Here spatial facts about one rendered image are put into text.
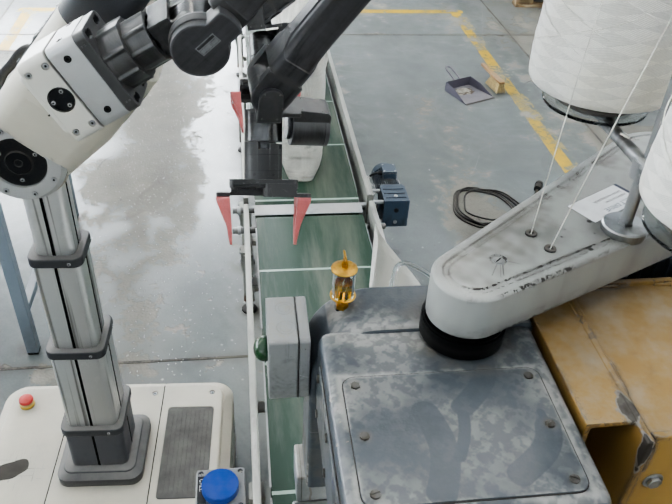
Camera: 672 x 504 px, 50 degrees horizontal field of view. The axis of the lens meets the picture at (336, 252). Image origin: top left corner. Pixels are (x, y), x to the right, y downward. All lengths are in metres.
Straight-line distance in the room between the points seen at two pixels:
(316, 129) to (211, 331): 1.71
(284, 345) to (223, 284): 2.16
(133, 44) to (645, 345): 0.71
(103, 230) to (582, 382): 2.74
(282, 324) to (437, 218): 2.62
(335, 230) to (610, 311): 1.78
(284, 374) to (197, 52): 0.43
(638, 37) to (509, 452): 0.42
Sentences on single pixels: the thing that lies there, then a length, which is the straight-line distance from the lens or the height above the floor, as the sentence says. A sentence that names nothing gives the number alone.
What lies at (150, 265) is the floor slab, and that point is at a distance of 3.06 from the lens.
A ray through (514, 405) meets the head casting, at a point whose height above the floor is 1.34.
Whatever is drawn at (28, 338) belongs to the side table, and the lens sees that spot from 2.72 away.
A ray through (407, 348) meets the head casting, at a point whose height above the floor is 1.34.
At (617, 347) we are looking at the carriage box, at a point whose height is 1.33.
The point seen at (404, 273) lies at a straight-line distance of 1.35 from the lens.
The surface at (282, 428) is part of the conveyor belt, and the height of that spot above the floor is 0.38.
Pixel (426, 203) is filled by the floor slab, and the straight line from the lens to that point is 3.47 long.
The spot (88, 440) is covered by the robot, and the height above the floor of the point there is 0.40.
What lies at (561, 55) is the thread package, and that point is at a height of 1.58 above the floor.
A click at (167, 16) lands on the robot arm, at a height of 1.54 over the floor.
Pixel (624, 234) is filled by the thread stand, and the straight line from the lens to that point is 0.84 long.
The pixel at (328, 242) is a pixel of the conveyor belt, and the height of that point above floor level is 0.38.
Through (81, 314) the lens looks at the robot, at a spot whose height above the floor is 0.80.
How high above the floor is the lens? 1.86
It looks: 37 degrees down
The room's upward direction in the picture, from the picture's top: 3 degrees clockwise
